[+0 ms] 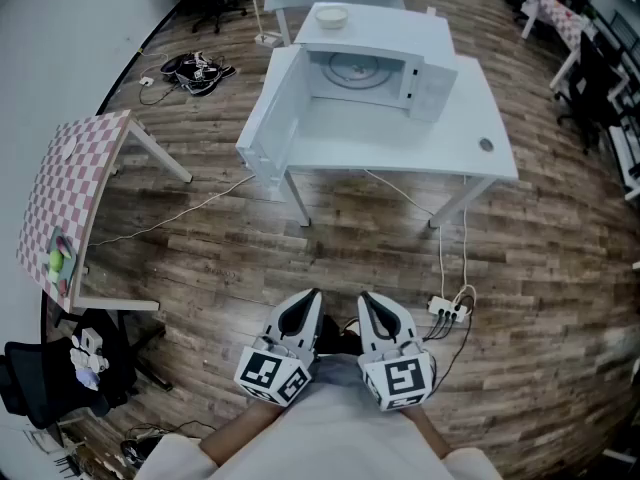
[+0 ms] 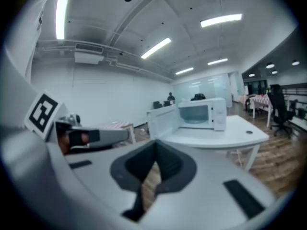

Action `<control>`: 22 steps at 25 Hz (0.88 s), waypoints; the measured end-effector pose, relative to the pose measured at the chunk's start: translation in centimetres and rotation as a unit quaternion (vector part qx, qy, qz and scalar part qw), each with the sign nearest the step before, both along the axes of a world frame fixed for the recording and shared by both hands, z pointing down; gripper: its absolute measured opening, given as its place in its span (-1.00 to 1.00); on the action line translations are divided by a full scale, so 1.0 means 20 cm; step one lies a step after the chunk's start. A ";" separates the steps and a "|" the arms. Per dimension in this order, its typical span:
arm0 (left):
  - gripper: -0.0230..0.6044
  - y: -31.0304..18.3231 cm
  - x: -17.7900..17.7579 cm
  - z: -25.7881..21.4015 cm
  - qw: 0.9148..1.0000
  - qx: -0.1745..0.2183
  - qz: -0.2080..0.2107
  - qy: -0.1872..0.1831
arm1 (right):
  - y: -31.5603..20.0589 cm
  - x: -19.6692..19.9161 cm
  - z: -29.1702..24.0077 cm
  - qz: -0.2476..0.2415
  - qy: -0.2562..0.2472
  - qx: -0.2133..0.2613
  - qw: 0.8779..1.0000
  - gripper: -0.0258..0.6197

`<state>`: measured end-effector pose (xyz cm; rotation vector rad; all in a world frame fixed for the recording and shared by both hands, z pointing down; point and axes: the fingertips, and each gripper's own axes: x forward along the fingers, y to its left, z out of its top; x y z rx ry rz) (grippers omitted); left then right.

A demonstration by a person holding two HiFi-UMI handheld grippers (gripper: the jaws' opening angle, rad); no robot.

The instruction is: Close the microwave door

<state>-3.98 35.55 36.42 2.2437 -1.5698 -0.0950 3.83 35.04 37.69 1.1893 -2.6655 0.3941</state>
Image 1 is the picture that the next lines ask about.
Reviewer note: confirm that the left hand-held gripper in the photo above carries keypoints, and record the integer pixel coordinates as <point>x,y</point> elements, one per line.
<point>260,370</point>

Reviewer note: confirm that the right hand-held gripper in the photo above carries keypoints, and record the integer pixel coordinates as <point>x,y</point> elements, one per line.
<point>400,380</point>

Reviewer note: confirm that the white microwave door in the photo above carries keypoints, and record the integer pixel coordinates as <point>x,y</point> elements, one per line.
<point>265,133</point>

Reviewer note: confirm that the person's left forearm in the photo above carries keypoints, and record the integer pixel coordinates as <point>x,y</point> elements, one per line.
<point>235,433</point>

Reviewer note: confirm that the person's right forearm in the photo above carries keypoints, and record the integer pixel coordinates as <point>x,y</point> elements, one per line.
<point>430,433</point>

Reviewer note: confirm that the glass microwave turntable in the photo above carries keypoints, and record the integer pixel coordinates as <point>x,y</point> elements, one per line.
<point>360,70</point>

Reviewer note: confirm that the white microwave housing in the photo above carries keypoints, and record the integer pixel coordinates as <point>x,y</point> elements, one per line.
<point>380,28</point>

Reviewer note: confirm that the white power strip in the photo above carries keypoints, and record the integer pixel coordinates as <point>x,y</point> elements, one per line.
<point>442,305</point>

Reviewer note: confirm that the person's white sweater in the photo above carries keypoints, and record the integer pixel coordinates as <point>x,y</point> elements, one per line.
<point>325,433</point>

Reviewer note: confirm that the white table with grommet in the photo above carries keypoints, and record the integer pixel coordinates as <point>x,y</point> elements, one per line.
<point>400,143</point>

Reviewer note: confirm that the black floor gear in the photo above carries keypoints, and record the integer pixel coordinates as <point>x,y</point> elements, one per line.
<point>135,453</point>

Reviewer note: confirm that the white gadget cluster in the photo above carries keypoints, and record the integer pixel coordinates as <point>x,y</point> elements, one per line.
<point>87,340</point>

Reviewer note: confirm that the grey fruit tray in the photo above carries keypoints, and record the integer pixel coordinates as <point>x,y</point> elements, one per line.
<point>70,268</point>

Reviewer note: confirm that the red fruit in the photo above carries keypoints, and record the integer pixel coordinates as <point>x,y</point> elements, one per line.
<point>63,286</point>

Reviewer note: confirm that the purple fruit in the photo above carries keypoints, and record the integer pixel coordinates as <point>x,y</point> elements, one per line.
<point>62,244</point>

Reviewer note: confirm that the green round fruit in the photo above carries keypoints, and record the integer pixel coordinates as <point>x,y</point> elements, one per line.
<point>55,262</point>

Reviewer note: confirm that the pink checkered table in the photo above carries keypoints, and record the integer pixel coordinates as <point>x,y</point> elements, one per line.
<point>65,193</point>

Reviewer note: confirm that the black office chair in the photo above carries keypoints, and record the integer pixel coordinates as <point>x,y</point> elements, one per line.
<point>30,378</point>

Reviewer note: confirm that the black equipment heap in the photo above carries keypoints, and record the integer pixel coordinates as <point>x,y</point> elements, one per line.
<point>197,73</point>

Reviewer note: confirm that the white pole stand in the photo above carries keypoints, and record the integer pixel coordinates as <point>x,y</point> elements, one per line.
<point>267,39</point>

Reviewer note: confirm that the white bowl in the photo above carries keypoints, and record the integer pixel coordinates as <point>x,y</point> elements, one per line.
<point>331,16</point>

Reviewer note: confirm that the black swivel chair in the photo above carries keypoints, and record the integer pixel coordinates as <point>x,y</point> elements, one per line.
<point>590,83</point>

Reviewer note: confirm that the checkered cloth table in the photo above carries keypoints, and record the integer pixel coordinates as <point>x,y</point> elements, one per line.
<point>560,10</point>

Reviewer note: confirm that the white wall adapter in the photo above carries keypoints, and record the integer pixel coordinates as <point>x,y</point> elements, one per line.
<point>147,81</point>

